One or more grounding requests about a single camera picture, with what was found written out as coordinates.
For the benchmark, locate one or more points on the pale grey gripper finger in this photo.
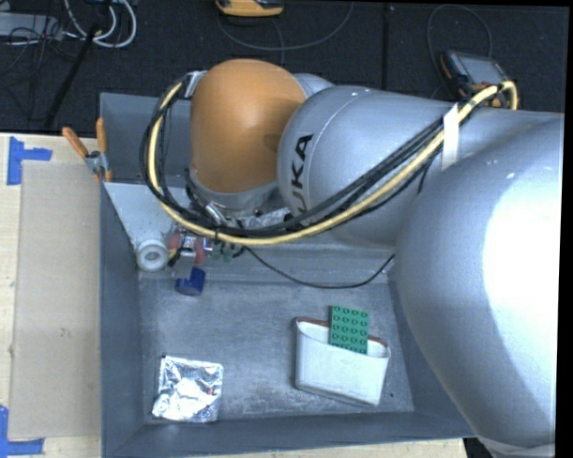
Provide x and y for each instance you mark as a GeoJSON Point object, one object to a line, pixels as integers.
{"type": "Point", "coordinates": [185, 264]}

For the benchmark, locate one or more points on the blue cylinder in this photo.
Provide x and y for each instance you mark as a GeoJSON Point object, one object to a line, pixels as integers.
{"type": "Point", "coordinates": [193, 283]}

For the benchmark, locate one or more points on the white cylinder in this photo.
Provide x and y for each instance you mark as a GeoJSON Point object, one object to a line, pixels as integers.
{"type": "Point", "coordinates": [150, 254]}

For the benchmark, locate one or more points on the grey metal bin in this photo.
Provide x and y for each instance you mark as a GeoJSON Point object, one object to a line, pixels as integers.
{"type": "Point", "coordinates": [245, 344]}

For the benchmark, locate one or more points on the silver foil packet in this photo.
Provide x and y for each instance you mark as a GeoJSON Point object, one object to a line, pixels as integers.
{"type": "Point", "coordinates": [187, 389]}

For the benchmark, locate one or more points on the brown cardboard board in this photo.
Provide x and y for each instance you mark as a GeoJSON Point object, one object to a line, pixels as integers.
{"type": "Point", "coordinates": [56, 300]}

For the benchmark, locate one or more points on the green studded flat block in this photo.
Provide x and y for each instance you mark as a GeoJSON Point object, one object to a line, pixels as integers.
{"type": "Point", "coordinates": [348, 329]}

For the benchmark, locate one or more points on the white paper cup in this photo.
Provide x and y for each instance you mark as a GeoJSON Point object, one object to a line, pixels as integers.
{"type": "Point", "coordinates": [340, 372]}

